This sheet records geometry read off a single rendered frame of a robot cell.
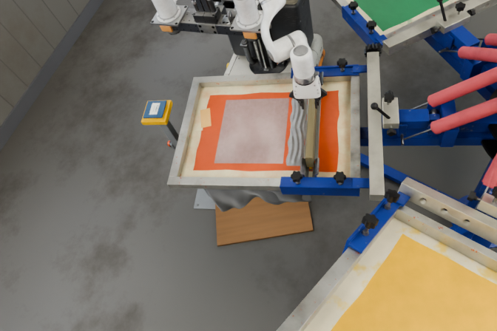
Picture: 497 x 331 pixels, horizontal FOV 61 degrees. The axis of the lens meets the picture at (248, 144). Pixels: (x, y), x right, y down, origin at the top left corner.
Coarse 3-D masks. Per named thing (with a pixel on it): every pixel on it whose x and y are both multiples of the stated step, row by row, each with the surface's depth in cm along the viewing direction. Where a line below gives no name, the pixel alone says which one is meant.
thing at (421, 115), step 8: (400, 112) 166; (408, 112) 165; (416, 112) 164; (424, 112) 163; (400, 120) 164; (408, 120) 163; (416, 120) 162; (424, 120) 161; (408, 128) 166; (416, 128) 166; (424, 128) 165
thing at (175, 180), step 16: (208, 80) 204; (224, 80) 202; (240, 80) 200; (256, 80) 198; (272, 80) 196; (288, 80) 194; (336, 80) 190; (352, 80) 185; (192, 96) 201; (352, 96) 181; (192, 112) 196; (352, 112) 176; (352, 128) 173; (352, 144) 169; (176, 160) 183; (352, 160) 165; (176, 176) 179; (352, 176) 161
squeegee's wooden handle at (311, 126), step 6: (312, 102) 175; (312, 108) 173; (312, 114) 172; (312, 120) 170; (312, 126) 169; (312, 132) 167; (306, 138) 167; (312, 138) 166; (306, 144) 165; (312, 144) 165; (306, 150) 164; (312, 150) 163; (306, 156) 162; (312, 156) 162; (306, 162) 165; (312, 162) 164
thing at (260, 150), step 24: (216, 144) 187; (240, 144) 185; (264, 144) 182; (336, 144) 174; (216, 168) 181; (240, 168) 178; (264, 168) 176; (288, 168) 173; (312, 168) 171; (336, 168) 168
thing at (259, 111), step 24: (216, 96) 202; (240, 96) 199; (264, 96) 196; (288, 96) 193; (336, 96) 187; (216, 120) 194; (240, 120) 191; (264, 120) 188; (288, 120) 186; (336, 120) 180
